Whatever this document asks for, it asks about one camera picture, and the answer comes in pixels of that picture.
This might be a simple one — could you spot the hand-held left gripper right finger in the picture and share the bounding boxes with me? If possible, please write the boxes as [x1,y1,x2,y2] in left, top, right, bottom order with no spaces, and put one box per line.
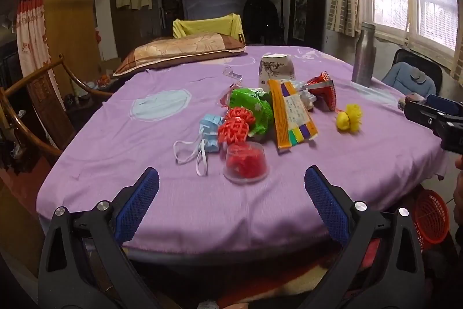
[297,165,425,309]

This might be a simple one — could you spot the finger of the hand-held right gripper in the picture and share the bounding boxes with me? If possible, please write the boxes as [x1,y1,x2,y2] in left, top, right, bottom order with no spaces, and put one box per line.
[426,94,463,117]
[404,101,463,136]

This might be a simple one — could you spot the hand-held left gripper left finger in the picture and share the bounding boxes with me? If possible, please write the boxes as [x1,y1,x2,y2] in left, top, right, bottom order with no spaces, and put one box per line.
[38,167,170,309]

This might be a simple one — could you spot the yellow mesh ball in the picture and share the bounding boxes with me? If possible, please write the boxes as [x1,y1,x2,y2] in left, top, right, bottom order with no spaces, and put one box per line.
[336,104,363,132]

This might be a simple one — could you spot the red plastic basket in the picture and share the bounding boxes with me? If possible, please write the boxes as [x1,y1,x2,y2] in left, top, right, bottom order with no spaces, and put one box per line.
[414,189,450,255]

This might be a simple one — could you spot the clear cup with red ribbon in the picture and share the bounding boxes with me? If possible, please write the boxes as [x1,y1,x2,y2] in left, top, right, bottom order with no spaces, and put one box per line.
[223,142,269,184]

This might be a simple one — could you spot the long cardboard medicine box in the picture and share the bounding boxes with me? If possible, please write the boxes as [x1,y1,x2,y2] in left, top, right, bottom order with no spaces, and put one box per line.
[268,79,319,149]

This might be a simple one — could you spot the blue face mask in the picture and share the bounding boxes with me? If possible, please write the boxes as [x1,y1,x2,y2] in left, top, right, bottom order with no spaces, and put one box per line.
[174,114,224,175]

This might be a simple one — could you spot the red and white checked packet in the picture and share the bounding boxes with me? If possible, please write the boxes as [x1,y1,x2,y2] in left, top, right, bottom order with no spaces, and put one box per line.
[306,69,338,112]

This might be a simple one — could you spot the silver foil wrapper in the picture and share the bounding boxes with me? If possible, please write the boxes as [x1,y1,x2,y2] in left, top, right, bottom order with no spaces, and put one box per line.
[293,81,317,111]

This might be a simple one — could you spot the green plastic packet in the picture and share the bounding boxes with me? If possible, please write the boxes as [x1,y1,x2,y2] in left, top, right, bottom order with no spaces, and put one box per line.
[229,87,275,136]

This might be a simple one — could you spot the red ribbon bow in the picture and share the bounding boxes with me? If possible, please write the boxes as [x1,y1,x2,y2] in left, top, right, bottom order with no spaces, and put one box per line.
[218,107,256,145]

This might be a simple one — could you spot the floral paper cup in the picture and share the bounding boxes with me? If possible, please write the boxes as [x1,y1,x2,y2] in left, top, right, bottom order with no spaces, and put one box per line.
[258,54,294,92]

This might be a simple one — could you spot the clear plastic wrapper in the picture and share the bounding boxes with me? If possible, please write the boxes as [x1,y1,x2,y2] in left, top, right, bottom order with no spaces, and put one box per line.
[220,67,244,107]

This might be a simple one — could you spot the black chair with blue cushion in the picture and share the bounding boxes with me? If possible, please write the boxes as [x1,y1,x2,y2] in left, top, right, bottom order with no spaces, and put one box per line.
[382,48,442,98]

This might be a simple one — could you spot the metal bottle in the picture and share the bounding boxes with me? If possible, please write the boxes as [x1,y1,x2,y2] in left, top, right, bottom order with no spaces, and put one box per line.
[352,22,377,88]

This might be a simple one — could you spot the wooden armchair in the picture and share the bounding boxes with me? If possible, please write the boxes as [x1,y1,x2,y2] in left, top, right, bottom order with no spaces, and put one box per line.
[0,54,116,168]

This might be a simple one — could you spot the brown floral pillow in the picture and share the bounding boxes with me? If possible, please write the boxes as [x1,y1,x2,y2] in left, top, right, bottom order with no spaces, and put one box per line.
[113,33,247,77]

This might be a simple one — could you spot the dark wooden wardrobe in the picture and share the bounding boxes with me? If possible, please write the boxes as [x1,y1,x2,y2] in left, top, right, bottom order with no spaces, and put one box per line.
[109,0,161,58]

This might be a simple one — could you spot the light wooden door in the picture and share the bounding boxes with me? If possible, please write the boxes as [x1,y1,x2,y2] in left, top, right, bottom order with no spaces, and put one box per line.
[43,0,102,96]

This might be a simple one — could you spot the yellow cloth covered chair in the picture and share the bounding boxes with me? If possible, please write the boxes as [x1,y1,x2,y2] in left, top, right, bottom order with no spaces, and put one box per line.
[172,14,244,42]

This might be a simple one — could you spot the black coat on rack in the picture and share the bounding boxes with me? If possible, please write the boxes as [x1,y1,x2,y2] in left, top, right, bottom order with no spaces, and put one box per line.
[243,0,283,45]

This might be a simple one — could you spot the pink floral curtain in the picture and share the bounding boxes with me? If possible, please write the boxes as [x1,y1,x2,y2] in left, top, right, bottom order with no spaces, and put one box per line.
[16,0,58,89]

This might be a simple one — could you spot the wall scroll painting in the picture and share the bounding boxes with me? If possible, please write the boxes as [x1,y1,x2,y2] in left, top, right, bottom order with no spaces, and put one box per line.
[292,0,310,42]

